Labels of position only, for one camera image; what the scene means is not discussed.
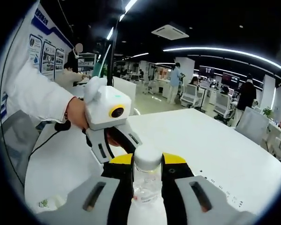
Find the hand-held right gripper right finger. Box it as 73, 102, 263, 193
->
161, 152, 259, 225

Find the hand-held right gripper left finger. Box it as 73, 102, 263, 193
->
36, 153, 134, 225

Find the clear plastic bottle red label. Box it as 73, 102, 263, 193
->
127, 146, 168, 225

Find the white paper cup green print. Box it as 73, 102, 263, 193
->
37, 194, 67, 209

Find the person's left hand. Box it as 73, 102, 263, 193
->
67, 97, 89, 131

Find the white partition cabinet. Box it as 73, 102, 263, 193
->
111, 76, 137, 97

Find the green curved stand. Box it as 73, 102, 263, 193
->
92, 44, 111, 78

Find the white table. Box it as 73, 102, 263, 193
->
24, 108, 281, 215

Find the white table outlet strip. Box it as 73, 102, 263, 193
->
198, 169, 245, 208

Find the black pole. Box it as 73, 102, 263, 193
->
108, 13, 122, 87

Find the row of ceiling lights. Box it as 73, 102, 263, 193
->
106, 0, 138, 41

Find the grey mesh chair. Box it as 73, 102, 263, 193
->
0, 109, 42, 188

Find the ceiling air conditioner vent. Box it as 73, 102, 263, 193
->
151, 22, 190, 41

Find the long curved ceiling light strip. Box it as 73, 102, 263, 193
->
163, 46, 281, 76

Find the potted green plant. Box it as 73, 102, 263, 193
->
262, 106, 275, 119

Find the white side desk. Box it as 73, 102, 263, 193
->
269, 119, 281, 134

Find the red bead bracelet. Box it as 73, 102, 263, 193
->
63, 96, 71, 124

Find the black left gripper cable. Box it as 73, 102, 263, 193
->
28, 120, 73, 162

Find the wall poster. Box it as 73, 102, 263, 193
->
54, 48, 66, 71
41, 41, 57, 76
28, 34, 43, 71

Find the blue wall banner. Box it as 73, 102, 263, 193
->
30, 8, 75, 50

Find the wall monitor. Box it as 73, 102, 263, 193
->
221, 72, 241, 85
198, 65, 215, 77

